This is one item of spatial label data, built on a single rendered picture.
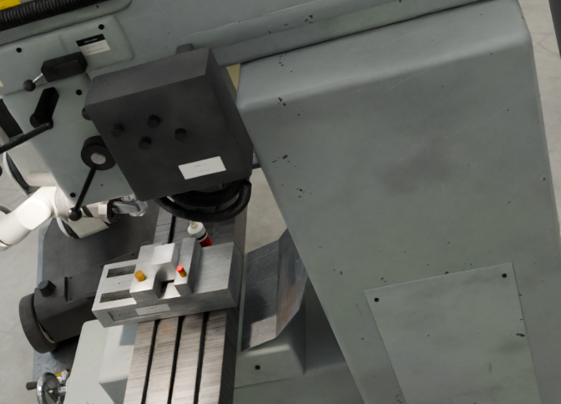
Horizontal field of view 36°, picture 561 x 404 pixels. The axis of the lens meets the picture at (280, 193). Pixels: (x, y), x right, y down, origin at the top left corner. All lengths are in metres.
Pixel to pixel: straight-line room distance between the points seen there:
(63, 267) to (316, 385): 1.16
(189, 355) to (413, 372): 0.51
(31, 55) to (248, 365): 0.90
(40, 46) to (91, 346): 1.09
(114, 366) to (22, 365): 1.49
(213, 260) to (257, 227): 1.55
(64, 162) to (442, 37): 0.78
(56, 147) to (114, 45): 0.29
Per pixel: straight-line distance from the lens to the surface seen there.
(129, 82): 1.32
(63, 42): 1.58
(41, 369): 2.98
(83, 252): 3.00
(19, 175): 2.65
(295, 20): 1.50
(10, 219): 2.18
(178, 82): 1.28
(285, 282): 2.07
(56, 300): 2.84
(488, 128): 1.52
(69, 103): 1.68
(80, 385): 2.39
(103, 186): 1.80
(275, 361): 2.06
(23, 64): 1.62
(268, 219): 3.62
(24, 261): 4.11
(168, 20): 1.53
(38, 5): 1.50
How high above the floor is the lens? 2.36
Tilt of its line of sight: 39 degrees down
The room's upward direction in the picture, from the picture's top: 23 degrees counter-clockwise
